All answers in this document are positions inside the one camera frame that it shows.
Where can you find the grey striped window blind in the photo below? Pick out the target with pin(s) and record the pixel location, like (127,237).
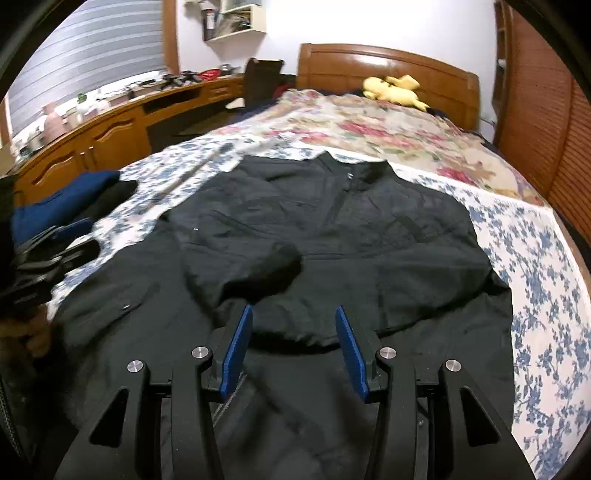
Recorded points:
(92,50)

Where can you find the white wall shelf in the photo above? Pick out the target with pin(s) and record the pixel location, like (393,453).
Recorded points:
(240,32)

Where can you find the wooden bed headboard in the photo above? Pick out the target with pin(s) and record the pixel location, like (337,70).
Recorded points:
(337,64)

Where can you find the books with dark spines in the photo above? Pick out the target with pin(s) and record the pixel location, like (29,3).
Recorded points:
(209,25)

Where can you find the wooden louvred wardrobe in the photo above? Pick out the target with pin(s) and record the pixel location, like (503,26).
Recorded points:
(545,115)

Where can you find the yellow plush toy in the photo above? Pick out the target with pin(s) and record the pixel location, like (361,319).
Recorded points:
(392,92)

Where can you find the person's left hand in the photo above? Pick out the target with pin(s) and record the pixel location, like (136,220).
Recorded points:
(39,334)

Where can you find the pink bottle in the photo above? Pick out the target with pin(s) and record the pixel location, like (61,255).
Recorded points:
(51,121)

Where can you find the small green plant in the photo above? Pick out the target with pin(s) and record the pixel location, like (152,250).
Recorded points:
(81,98)

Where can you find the red basket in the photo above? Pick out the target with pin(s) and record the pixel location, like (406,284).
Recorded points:
(210,74)

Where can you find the dark brown chair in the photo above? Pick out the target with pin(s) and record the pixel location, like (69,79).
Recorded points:
(261,78)

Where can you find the folded navy blue garment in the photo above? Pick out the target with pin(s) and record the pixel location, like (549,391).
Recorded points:
(69,198)

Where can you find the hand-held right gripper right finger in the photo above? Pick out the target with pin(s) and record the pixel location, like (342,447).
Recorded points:
(351,355)

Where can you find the black jacket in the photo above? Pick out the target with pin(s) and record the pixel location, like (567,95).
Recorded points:
(369,240)

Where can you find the wooden window frame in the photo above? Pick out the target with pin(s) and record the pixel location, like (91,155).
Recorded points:
(170,37)

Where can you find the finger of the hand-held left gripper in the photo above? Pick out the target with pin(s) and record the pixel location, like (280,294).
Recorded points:
(60,265)
(69,229)

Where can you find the red floral blanket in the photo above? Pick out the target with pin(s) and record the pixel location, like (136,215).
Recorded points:
(392,134)

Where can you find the black tripod-like device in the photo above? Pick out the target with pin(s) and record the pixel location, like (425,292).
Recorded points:
(173,81)
(191,76)

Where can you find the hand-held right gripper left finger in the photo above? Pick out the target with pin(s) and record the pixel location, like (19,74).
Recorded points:
(238,350)

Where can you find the wooden desk with cabinets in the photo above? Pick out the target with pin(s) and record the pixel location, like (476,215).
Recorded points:
(115,134)

